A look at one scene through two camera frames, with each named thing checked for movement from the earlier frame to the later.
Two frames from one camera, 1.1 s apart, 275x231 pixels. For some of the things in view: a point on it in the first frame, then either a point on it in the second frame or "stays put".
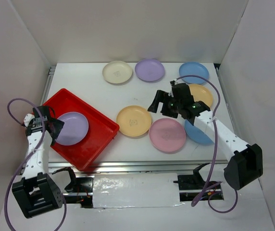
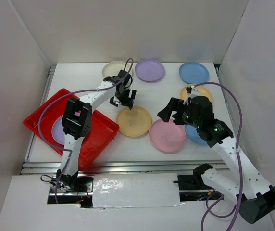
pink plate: [167, 134] stays put
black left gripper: [58, 125] -> [131, 100]
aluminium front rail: [140, 166] stays put
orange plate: [133, 121] stays put
